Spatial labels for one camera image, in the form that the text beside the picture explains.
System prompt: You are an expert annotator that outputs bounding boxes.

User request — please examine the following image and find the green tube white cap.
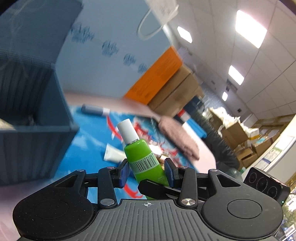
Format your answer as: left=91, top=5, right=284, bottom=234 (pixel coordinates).
left=117, top=118, right=169, bottom=186

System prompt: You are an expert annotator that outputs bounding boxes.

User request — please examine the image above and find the white cream tube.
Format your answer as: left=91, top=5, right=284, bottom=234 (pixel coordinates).
left=103, top=144, right=126, bottom=163

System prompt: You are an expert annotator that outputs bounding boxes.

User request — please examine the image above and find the pink knitted cloth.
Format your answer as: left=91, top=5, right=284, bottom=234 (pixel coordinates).
left=158, top=116, right=200, bottom=162

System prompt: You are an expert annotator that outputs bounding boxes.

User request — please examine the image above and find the black leather chair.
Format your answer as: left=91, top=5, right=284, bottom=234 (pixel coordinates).
left=191, top=111, right=240, bottom=172

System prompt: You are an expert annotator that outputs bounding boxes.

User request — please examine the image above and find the grey marker white cap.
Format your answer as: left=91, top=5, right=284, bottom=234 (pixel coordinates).
left=81, top=104, right=110, bottom=116

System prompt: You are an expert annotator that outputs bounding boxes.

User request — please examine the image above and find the dark blue storage box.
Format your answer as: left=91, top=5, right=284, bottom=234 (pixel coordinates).
left=1, top=1, right=82, bottom=185

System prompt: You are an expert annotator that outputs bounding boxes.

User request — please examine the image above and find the brown cardboard box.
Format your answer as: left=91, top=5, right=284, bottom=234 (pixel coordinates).
left=148, top=64, right=204, bottom=117

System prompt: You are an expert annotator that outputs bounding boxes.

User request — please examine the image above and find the orange box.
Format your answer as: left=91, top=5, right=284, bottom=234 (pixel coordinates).
left=125, top=46, right=183, bottom=105

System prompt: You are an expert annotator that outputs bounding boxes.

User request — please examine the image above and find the black camera module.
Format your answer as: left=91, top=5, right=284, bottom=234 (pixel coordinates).
left=243, top=167, right=290, bottom=206

